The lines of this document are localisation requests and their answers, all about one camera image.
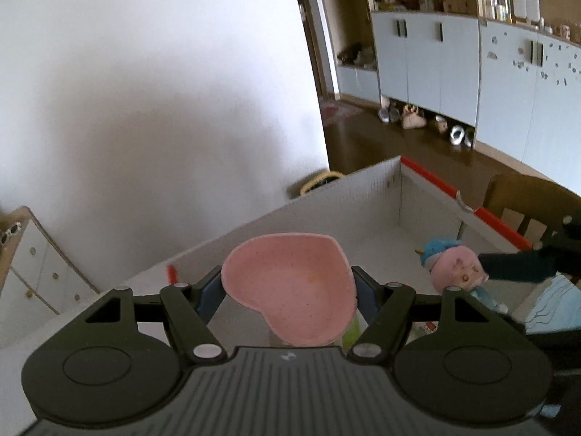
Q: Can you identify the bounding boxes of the beige shoe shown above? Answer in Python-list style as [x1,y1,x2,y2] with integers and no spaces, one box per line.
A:
[401,104,427,130]

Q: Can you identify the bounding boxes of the white storage containers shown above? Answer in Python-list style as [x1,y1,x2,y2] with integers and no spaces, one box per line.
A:
[512,0,541,25]

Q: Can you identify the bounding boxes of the light blue two-door cabinet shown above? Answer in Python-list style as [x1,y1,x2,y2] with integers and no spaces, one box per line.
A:
[371,11,482,128]

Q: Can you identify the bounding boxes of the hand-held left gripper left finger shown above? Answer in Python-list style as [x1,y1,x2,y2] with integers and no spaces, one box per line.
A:
[84,266,228,365]

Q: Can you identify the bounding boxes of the low light blue cabinet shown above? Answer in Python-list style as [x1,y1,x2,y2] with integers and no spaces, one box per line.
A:
[336,64,382,105]

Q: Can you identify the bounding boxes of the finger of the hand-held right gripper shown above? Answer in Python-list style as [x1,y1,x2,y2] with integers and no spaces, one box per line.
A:
[479,250,559,283]

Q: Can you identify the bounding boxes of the pink plush doll blue hat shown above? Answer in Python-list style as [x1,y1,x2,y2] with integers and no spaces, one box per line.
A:
[415,236,509,314]

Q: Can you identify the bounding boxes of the brown wooden door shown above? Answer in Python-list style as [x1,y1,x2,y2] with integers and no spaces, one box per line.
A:
[289,0,339,101]

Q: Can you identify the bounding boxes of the light blue sticker-covered cabinet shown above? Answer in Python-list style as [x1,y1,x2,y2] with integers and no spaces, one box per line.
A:
[476,18,581,182]

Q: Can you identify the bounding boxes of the wicker basket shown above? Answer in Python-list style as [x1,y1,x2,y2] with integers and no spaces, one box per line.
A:
[300,170,346,196]

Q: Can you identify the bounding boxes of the red cardboard box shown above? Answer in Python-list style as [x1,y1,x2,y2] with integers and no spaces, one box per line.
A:
[167,155,534,350]

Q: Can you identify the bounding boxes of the pink heart-shaped dish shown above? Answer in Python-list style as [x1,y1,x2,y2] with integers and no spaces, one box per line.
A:
[221,233,357,347]

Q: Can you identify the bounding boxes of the white drawer cabinet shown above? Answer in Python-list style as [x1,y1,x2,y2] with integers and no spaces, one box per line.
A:
[0,206,101,350]

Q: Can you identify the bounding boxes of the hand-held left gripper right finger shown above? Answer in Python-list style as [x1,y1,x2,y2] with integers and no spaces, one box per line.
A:
[347,266,497,366]

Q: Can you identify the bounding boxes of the grey plush toys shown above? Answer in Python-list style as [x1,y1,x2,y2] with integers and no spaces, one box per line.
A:
[337,42,377,70]

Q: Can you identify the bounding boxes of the brown wooden chair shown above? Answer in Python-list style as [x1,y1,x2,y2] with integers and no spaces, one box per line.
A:
[481,173,581,255]

